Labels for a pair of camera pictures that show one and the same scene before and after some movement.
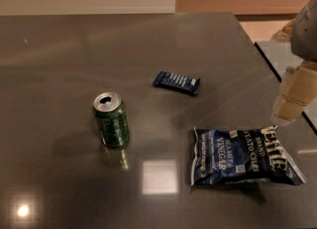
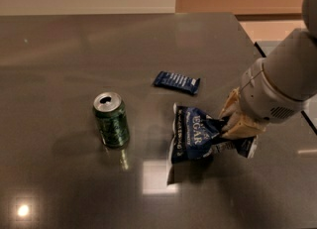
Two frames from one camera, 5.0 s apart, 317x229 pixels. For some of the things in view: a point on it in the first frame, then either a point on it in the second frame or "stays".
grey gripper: x=305 y=36 -> x=264 y=98
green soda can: x=111 y=115 stays
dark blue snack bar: x=178 y=81 stays
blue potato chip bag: x=224 y=156 -> x=196 y=137
